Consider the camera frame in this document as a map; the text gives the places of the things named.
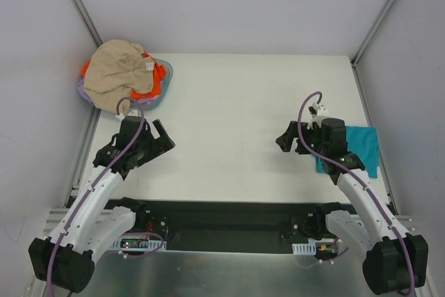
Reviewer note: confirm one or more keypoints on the left slotted cable duct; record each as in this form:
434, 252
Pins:
136, 245

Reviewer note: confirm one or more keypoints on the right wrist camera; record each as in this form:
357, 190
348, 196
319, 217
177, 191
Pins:
318, 113

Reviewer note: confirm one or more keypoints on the orange t-shirt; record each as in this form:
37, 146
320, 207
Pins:
114, 73

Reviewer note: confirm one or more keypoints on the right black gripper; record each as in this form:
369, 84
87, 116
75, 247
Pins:
301, 139

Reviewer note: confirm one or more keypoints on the right slotted cable duct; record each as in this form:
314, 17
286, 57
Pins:
304, 249

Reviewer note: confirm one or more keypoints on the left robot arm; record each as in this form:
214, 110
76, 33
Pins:
68, 256

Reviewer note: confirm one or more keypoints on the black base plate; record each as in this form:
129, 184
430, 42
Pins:
245, 227

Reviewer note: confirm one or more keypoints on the slotted cable duct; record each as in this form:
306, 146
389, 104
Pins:
136, 245
304, 249

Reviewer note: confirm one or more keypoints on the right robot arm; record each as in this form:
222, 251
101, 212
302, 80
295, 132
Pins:
393, 259

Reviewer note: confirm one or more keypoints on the right corner aluminium post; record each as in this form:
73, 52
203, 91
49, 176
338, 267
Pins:
371, 34

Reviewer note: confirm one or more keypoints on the corner aluminium post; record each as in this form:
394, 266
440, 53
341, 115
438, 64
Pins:
371, 34
87, 21

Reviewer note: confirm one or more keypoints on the blue-grey plastic basket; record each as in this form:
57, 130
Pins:
167, 78

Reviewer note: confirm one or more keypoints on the left corner aluminium post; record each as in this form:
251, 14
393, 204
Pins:
87, 21

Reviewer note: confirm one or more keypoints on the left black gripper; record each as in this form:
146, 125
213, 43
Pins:
149, 145

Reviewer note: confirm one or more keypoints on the beige t-shirt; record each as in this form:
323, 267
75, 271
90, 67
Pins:
117, 69

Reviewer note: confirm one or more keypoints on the lavender t-shirt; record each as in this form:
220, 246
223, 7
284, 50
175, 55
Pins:
147, 104

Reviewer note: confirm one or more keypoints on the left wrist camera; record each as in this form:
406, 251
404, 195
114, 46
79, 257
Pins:
132, 112

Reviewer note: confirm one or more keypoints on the teal t-shirt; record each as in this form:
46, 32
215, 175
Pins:
363, 147

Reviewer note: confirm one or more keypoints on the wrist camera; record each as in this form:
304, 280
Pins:
132, 112
318, 113

